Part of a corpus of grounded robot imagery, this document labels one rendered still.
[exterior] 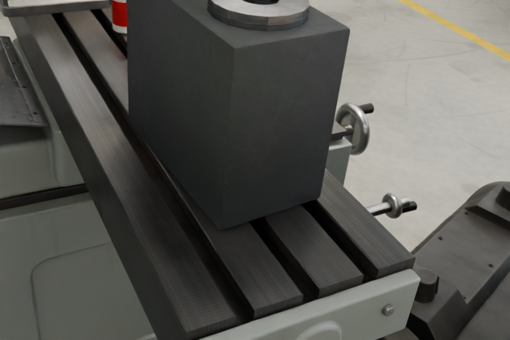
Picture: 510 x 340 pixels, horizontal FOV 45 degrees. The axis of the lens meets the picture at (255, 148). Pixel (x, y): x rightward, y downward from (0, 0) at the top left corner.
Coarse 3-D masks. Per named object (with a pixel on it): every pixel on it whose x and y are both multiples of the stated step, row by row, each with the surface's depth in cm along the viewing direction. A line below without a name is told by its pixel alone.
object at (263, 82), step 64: (128, 0) 64; (192, 0) 56; (256, 0) 57; (128, 64) 69; (192, 64) 55; (256, 64) 50; (320, 64) 54; (192, 128) 58; (256, 128) 54; (320, 128) 58; (192, 192) 62; (256, 192) 58; (320, 192) 64
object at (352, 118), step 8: (344, 104) 137; (352, 104) 135; (368, 104) 135; (336, 112) 139; (344, 112) 137; (352, 112) 134; (360, 112) 133; (368, 112) 135; (336, 120) 140; (344, 120) 138; (352, 120) 135; (360, 120) 132; (352, 128) 136; (360, 128) 132; (368, 128) 132; (344, 136) 136; (352, 136) 137; (360, 136) 133; (368, 136) 132; (352, 144) 137; (360, 144) 133; (352, 152) 136; (360, 152) 135
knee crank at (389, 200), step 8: (384, 200) 135; (392, 200) 133; (400, 200) 133; (408, 200) 135; (368, 208) 131; (376, 208) 132; (384, 208) 133; (392, 208) 133; (400, 208) 132; (408, 208) 137; (416, 208) 138; (392, 216) 134
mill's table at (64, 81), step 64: (64, 64) 85; (64, 128) 82; (128, 128) 77; (128, 192) 62; (128, 256) 61; (192, 256) 55; (256, 256) 56; (320, 256) 57; (384, 256) 58; (192, 320) 49; (256, 320) 51; (320, 320) 53; (384, 320) 58
